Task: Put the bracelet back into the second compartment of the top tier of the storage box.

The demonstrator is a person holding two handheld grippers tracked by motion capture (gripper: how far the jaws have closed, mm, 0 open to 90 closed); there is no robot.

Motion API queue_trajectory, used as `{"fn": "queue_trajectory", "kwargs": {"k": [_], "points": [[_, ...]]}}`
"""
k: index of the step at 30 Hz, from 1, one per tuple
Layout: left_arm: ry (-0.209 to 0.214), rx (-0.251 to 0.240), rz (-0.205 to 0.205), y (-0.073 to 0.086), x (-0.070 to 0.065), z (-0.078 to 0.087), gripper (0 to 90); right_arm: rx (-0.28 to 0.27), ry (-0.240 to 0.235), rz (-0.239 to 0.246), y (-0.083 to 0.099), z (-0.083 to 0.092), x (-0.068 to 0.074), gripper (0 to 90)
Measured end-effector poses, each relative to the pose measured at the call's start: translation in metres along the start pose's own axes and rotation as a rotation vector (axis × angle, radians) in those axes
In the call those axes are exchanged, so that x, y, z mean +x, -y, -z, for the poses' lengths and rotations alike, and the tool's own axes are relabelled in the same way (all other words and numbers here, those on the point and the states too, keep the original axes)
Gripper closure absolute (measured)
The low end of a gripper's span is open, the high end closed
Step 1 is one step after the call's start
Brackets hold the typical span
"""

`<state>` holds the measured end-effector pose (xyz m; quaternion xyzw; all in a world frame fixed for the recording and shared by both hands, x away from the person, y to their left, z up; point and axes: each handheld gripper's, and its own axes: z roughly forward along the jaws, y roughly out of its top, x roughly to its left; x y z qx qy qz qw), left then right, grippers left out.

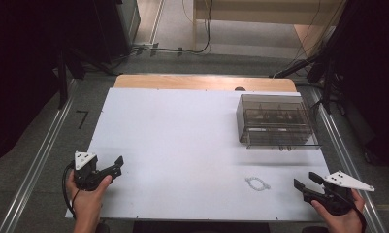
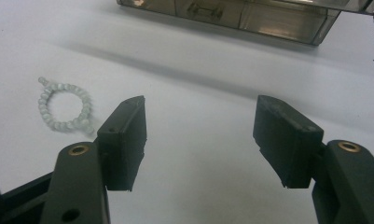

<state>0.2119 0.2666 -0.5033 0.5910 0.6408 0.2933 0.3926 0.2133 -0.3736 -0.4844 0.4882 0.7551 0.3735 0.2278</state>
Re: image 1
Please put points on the light wooden shelf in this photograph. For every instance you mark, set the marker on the light wooden shelf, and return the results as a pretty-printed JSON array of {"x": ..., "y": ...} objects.
[{"x": 263, "y": 9}]

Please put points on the black metal stand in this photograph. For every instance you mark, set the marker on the black metal stand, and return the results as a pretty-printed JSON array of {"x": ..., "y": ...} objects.
[
  {"x": 62, "y": 81},
  {"x": 328, "y": 64}
]

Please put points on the smoky transparent drawer box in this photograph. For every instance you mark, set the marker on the smoky transparent drawer box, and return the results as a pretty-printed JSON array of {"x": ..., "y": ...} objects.
[{"x": 276, "y": 121}]

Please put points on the person's right hand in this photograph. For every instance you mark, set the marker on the person's right hand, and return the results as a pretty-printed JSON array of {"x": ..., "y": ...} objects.
[{"x": 344, "y": 221}]

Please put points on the person's left hand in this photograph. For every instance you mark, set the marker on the person's left hand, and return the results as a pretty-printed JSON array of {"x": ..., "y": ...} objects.
[{"x": 85, "y": 204}]

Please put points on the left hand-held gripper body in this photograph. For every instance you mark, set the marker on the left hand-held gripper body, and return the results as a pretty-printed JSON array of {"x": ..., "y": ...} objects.
[{"x": 85, "y": 176}]

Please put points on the aluminium rail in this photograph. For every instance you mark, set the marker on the aluminium rail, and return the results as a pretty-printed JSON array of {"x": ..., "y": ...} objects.
[
  {"x": 37, "y": 161},
  {"x": 347, "y": 161}
]

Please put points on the dark cabinet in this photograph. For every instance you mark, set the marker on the dark cabinet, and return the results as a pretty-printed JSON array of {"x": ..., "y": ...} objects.
[{"x": 117, "y": 26}]

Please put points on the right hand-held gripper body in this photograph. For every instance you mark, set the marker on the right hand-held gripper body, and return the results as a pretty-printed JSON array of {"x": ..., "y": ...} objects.
[{"x": 339, "y": 200}]

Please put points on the wooden table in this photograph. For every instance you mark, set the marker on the wooden table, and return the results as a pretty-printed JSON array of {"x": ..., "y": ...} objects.
[{"x": 198, "y": 82}]

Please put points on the white board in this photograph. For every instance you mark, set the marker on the white board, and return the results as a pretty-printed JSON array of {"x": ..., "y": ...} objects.
[{"x": 182, "y": 145}]

